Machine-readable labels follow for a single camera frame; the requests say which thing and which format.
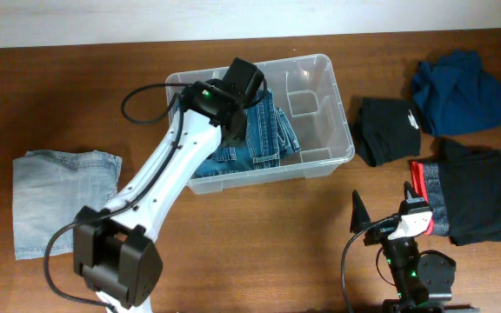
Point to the black shorts red grey waistband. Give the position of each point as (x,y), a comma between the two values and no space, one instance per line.
(462,185)

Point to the black folded shirt white logo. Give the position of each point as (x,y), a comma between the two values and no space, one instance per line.
(387,129)

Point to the navy blue shirt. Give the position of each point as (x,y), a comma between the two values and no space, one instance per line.
(456,95)

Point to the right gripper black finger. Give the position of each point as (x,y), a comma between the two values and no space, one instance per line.
(360,219)
(409,193)

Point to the light blue folded jeans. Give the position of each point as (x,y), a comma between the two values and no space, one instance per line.
(50,187)

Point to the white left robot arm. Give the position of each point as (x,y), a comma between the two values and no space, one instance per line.
(114,248)

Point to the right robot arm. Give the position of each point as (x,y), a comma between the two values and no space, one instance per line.
(402,256)

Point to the clear plastic storage bin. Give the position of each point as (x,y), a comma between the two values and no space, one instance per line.
(305,88)

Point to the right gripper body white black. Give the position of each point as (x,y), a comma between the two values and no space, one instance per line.
(374,236)

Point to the dark blue jeans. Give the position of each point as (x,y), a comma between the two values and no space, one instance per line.
(269,138)

